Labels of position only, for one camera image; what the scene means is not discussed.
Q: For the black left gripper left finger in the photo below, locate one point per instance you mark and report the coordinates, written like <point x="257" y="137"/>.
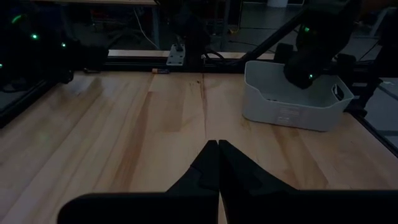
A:
<point x="171" y="208"/>

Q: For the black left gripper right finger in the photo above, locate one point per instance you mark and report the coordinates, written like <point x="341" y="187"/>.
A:
<point x="280" y="208"/>

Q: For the light grey plastic bin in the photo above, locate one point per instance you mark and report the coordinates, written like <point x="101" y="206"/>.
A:
<point x="295" y="115"/>

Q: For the black copper AA battery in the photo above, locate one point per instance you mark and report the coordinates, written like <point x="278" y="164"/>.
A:
<point x="160" y="71"/>

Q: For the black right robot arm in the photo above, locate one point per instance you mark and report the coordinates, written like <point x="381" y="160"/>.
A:
<point x="323" y="46"/>

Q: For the grey metal mounting plate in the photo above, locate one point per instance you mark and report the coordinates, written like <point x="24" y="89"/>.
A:
<point x="175" y="56"/>

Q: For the black equipment rack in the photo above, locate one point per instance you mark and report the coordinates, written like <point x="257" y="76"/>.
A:
<point x="46" y="56"/>

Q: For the black aluminium table frame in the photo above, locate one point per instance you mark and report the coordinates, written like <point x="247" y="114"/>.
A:
<point x="133" y="66"/>

